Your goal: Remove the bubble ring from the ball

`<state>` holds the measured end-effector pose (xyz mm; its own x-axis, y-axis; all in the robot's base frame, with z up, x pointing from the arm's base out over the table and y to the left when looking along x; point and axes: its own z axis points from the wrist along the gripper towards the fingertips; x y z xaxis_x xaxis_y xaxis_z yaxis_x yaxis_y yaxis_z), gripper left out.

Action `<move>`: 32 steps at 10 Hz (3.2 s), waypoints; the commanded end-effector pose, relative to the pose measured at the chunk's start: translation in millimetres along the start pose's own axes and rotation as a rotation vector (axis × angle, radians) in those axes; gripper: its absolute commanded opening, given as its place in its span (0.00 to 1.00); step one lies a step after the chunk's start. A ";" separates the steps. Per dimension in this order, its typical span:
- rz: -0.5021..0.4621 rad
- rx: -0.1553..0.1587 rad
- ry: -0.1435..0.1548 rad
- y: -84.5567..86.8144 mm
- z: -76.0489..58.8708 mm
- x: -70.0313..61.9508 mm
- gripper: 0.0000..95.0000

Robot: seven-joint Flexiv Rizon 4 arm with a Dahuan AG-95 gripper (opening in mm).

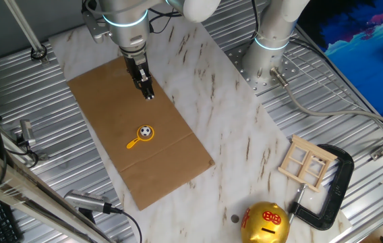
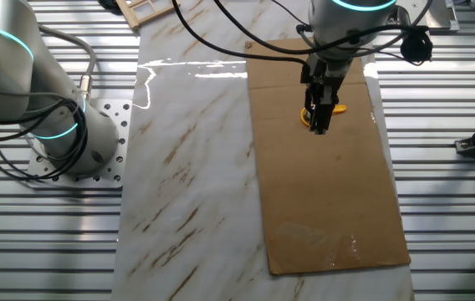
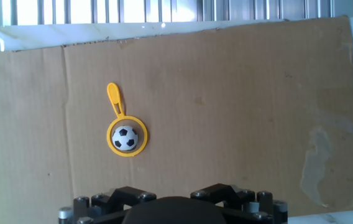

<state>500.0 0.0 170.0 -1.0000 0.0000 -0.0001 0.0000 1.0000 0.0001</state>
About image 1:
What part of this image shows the blue painted cloth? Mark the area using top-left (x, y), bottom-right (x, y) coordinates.
top-left (297, 0), bottom-right (383, 117)

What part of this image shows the thin black camera cable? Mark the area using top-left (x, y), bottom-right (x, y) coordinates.
top-left (7, 140), bottom-right (40, 169)

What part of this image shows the small grey camera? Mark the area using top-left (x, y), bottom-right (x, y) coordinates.
top-left (19, 119), bottom-right (36, 146)

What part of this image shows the black C-clamp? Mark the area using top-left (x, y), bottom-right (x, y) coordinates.
top-left (287, 144), bottom-right (355, 232)

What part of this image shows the golden piggy bank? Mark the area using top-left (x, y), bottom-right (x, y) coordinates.
top-left (240, 201), bottom-right (291, 243)

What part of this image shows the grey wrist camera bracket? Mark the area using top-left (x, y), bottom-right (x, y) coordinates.
top-left (82, 9), bottom-right (112, 44)

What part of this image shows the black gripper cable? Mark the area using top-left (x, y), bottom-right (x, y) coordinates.
top-left (146, 8), bottom-right (183, 34)

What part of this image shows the silver ribbed camera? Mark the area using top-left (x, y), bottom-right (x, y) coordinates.
top-left (63, 189), bottom-right (113, 214)

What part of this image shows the wooden miniature window frame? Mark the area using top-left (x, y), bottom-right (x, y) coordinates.
top-left (278, 134), bottom-right (338, 193)

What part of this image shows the thin metal pole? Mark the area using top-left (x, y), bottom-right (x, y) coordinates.
top-left (4, 0), bottom-right (49, 65)

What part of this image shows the yellow plastic bubble ring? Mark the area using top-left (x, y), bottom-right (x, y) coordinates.
top-left (125, 124), bottom-right (155, 150)

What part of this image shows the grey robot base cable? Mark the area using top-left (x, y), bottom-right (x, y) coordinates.
top-left (269, 66), bottom-right (383, 136)

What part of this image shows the brown cardboard sheet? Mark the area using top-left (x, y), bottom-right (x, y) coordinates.
top-left (67, 55), bottom-right (216, 211)

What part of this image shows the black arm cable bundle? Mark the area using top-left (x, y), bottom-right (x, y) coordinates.
top-left (249, 0), bottom-right (260, 38)

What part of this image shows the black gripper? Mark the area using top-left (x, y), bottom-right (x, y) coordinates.
top-left (119, 43), bottom-right (155, 101)

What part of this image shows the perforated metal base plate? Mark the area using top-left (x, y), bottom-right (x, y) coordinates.
top-left (225, 40), bottom-right (300, 92)

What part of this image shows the aluminium frame beam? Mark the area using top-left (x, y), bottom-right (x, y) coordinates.
top-left (0, 140), bottom-right (111, 243)

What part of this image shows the white marble board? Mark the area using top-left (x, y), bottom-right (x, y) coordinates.
top-left (48, 6), bottom-right (353, 243)

